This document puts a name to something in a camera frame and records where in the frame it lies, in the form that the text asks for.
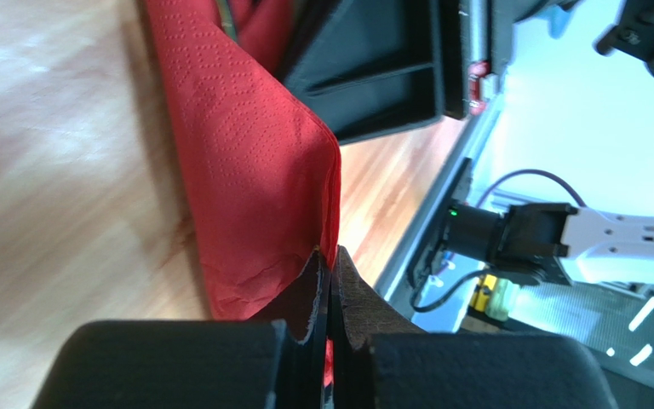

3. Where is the red paper napkin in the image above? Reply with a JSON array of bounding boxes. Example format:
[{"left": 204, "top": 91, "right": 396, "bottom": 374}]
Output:
[{"left": 146, "top": 0, "right": 341, "bottom": 320}]

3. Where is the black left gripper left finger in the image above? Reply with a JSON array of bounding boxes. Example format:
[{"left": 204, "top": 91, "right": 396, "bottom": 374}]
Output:
[{"left": 34, "top": 251, "right": 330, "bottom": 408}]

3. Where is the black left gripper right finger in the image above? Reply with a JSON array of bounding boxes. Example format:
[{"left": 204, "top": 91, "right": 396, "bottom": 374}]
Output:
[{"left": 331, "top": 248, "right": 617, "bottom": 408}]

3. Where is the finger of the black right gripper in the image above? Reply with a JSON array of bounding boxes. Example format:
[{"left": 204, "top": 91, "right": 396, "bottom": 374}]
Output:
[{"left": 278, "top": 1, "right": 469, "bottom": 145}]

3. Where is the iridescent rainbow fork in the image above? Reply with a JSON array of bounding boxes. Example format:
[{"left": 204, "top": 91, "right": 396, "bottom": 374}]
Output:
[{"left": 215, "top": 0, "right": 238, "bottom": 43}]

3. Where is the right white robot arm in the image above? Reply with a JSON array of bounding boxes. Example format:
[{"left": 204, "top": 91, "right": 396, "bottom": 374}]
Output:
[{"left": 278, "top": 1, "right": 654, "bottom": 291}]

